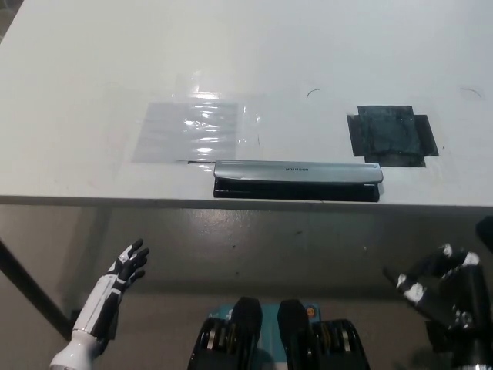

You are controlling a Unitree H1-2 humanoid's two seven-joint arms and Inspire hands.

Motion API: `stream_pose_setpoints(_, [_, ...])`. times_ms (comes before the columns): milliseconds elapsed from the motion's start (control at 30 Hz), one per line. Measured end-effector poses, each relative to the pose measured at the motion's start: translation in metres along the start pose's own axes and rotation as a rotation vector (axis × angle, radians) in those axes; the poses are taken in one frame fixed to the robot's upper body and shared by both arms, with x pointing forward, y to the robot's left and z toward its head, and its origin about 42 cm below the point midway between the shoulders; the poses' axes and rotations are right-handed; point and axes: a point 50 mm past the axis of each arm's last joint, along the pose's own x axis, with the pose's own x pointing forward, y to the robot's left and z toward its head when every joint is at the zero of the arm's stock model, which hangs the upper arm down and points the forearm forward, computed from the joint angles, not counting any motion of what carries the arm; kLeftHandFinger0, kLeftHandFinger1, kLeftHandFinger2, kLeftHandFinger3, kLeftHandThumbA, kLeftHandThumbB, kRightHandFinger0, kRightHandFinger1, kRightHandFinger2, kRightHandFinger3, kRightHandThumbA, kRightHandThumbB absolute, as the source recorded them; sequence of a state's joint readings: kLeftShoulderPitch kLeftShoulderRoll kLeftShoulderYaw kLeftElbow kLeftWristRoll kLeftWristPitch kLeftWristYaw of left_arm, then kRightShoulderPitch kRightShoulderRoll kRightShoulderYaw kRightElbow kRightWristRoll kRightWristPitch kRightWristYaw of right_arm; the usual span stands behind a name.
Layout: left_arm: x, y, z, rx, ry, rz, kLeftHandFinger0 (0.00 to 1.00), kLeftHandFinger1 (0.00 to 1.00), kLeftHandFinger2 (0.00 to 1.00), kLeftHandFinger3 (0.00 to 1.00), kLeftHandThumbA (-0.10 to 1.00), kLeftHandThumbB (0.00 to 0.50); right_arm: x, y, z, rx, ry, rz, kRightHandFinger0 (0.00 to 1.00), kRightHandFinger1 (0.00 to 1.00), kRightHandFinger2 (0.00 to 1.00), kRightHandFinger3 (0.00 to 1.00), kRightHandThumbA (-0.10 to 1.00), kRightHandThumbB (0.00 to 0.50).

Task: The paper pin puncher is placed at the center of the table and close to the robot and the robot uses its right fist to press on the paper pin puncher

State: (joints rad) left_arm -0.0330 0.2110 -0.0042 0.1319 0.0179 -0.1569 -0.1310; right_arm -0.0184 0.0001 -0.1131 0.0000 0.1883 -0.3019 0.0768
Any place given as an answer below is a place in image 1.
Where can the grey tape patch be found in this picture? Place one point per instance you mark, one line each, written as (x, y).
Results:
(165, 131)

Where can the clear plastic film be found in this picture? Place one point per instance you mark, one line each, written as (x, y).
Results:
(250, 115)

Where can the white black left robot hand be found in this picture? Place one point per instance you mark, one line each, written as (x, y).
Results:
(115, 279)

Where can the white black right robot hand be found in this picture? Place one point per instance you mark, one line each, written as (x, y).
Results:
(443, 293)

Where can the black table leg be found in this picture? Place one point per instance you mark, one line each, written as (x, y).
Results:
(31, 285)
(486, 233)

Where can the black tape patch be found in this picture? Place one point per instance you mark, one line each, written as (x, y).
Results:
(391, 135)

